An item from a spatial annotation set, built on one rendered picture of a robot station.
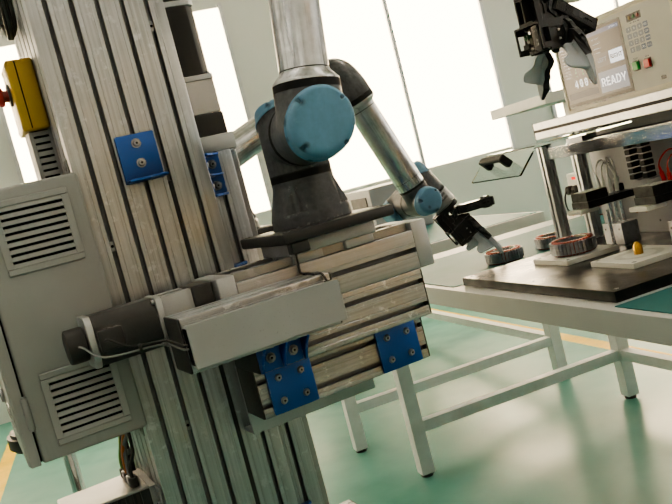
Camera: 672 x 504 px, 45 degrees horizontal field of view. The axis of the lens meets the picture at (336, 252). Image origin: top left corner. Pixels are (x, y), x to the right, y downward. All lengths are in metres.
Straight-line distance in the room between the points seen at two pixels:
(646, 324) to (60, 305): 1.01
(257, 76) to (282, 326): 5.27
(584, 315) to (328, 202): 0.55
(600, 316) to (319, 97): 0.67
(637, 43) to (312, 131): 0.89
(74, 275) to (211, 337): 0.33
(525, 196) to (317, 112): 5.96
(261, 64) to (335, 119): 5.19
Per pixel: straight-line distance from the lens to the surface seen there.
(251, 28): 6.55
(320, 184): 1.45
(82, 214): 1.47
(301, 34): 1.36
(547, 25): 1.57
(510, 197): 7.14
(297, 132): 1.30
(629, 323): 1.52
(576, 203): 2.10
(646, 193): 1.88
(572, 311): 1.66
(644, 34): 1.93
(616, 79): 2.02
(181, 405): 1.58
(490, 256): 2.36
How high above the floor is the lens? 1.10
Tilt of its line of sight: 5 degrees down
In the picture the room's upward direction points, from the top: 14 degrees counter-clockwise
